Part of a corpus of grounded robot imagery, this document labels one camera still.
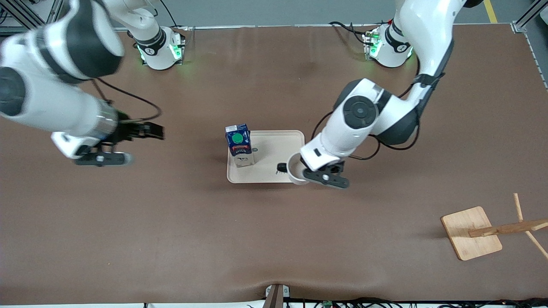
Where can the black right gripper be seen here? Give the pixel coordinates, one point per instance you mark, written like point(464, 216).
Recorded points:
point(126, 131)

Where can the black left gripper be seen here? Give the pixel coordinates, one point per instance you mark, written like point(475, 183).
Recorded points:
point(334, 169)

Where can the white smiley face mug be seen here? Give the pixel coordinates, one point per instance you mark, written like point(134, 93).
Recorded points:
point(294, 173)

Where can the blue and white milk carton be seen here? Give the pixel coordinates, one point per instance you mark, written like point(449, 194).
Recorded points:
point(239, 145)

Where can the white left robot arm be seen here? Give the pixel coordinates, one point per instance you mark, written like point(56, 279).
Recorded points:
point(428, 30)

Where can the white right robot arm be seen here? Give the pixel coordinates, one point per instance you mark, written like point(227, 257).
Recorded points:
point(64, 107)

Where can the wooden cup rack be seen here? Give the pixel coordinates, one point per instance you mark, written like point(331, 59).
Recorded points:
point(471, 233)

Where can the cream tray with rabbit print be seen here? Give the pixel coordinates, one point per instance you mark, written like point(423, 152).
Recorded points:
point(269, 149)

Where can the small green circuit board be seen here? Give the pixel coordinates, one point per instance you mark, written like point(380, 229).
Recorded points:
point(328, 304)

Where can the white dotted table edge strip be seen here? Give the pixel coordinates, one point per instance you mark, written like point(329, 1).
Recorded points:
point(537, 60)

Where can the metal table edge bracket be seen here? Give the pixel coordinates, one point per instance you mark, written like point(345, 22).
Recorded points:
point(276, 297)

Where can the aluminium frame profile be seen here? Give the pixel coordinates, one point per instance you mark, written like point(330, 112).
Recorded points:
point(17, 13)
point(524, 19)

